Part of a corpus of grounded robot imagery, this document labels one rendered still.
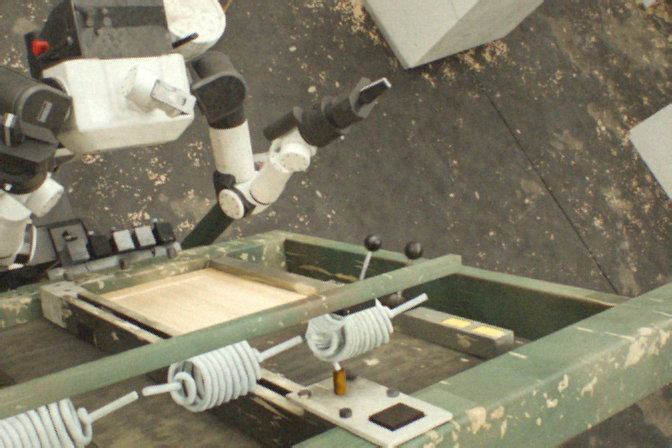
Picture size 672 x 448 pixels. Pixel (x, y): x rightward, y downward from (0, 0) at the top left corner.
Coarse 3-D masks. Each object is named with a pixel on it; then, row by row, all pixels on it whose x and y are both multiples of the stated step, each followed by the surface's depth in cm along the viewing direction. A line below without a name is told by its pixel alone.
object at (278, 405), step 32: (64, 288) 173; (64, 320) 167; (96, 320) 152; (128, 320) 148; (320, 320) 92; (256, 384) 110; (288, 384) 110; (320, 384) 100; (352, 384) 99; (224, 416) 116; (256, 416) 108; (288, 416) 102; (320, 416) 96; (352, 416) 90; (448, 416) 88
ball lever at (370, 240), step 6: (372, 234) 161; (366, 240) 160; (372, 240) 160; (378, 240) 160; (366, 246) 161; (372, 246) 160; (378, 246) 160; (372, 252) 161; (366, 258) 161; (366, 264) 161; (360, 276) 160
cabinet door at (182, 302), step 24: (144, 288) 188; (168, 288) 188; (192, 288) 186; (216, 288) 184; (240, 288) 181; (264, 288) 179; (144, 312) 170; (168, 312) 168; (192, 312) 167; (216, 312) 165; (240, 312) 164
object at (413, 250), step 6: (408, 246) 151; (414, 246) 151; (420, 246) 151; (408, 252) 151; (414, 252) 150; (420, 252) 151; (408, 258) 152; (414, 258) 151; (408, 264) 151; (396, 294) 151; (390, 300) 151; (396, 300) 150; (402, 300) 150
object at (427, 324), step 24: (216, 264) 201; (240, 264) 195; (288, 288) 176; (312, 288) 169; (408, 312) 147; (432, 312) 146; (432, 336) 141; (456, 336) 136; (480, 336) 132; (504, 336) 131
